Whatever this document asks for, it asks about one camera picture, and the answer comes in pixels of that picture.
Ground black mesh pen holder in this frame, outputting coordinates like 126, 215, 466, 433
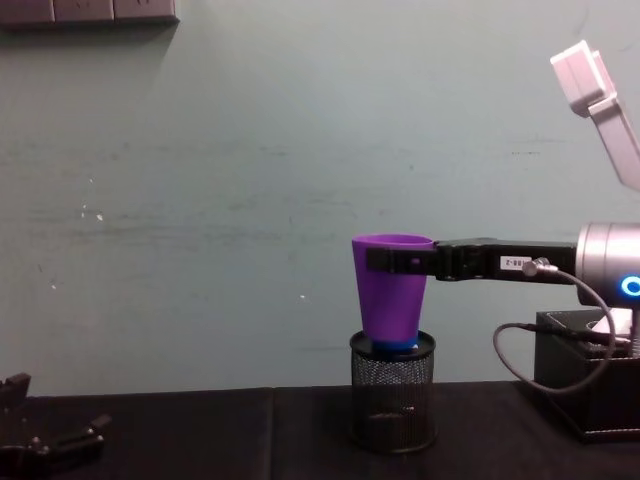
348, 329, 438, 456

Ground black table cloth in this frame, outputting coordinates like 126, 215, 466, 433
0, 381, 640, 480

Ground thin dark gripper cable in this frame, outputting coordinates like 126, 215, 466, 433
492, 256, 619, 397

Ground white wall socket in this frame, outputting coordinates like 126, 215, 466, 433
0, 0, 55, 24
113, 0, 180, 24
53, 0, 115, 23

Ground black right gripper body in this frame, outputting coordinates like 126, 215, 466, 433
472, 237, 578, 286

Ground purple plastic cup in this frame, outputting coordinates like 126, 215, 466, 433
351, 233, 435, 352

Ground black stitched box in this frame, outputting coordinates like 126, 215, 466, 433
533, 308, 640, 444

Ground blue plastic cup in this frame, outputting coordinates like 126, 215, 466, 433
371, 339, 422, 355

